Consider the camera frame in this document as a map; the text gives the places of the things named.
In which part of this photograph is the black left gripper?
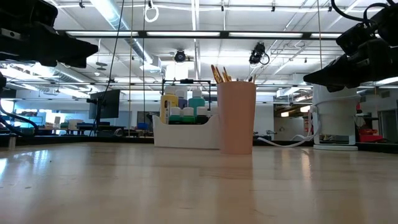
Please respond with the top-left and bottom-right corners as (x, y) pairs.
(0, 0), (99, 69)

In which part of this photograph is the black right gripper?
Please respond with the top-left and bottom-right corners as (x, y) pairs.
(303, 37), (398, 93)

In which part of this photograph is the terracotta orange cup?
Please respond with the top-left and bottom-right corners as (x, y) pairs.
(216, 81), (257, 156)

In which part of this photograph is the orange-bristle paintbrush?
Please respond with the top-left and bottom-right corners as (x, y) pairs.
(210, 64), (222, 84)

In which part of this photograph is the large yellow paint bottle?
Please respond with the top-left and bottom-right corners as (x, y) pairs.
(159, 85), (179, 124)

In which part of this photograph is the large violet-blue paint bottle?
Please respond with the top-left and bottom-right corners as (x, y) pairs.
(175, 89), (189, 110)

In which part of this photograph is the small teal paint bottle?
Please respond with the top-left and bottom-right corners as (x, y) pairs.
(168, 106), (183, 124)

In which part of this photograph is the small black paint bottle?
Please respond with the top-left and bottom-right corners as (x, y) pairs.
(195, 106), (209, 124)

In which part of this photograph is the large turquoise paint bottle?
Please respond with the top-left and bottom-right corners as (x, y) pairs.
(187, 89), (206, 116)

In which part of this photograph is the red plastic crate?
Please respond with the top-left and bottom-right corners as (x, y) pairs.
(357, 128), (385, 144)

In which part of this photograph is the black monitor on stand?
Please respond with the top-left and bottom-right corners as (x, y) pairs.
(86, 89), (121, 137)

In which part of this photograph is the overhead light bar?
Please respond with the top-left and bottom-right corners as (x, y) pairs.
(57, 29), (382, 40)

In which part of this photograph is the white plastic caddy tray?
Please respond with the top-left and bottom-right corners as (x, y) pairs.
(152, 113), (221, 149)

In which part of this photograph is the silver ceiling duct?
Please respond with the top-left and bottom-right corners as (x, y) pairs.
(0, 62), (97, 86)

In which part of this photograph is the white cylindrical camera stand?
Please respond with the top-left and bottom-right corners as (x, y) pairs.
(312, 83), (362, 152)

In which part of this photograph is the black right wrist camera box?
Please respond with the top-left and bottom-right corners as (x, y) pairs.
(335, 8), (384, 57)

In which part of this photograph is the black ceiling-mounted camera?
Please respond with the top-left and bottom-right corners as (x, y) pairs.
(248, 42), (271, 66)

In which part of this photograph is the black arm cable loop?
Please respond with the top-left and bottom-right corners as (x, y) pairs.
(0, 99), (40, 138)

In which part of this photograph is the white hanging cable loop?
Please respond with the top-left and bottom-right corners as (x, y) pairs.
(144, 1), (160, 24)

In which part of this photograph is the black dome camera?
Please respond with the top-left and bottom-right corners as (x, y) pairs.
(173, 49), (188, 63)

